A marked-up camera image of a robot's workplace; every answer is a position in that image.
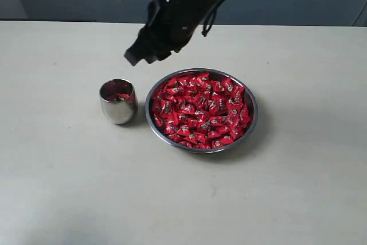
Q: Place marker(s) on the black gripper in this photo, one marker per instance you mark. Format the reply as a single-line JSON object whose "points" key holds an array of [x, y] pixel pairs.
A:
{"points": [[170, 30]]}

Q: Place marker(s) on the red candy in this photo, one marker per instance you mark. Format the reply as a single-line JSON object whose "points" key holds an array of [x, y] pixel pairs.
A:
{"points": [[117, 97]]}

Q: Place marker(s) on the stainless steel cup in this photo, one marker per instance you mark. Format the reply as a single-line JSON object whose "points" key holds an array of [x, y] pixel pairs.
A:
{"points": [[118, 113]]}

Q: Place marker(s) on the pile of red wrapped candies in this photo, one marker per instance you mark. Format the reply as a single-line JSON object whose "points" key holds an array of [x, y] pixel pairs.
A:
{"points": [[200, 111]]}

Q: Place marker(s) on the stainless steel bowl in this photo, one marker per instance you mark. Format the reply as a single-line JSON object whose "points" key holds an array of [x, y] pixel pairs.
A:
{"points": [[201, 111]]}

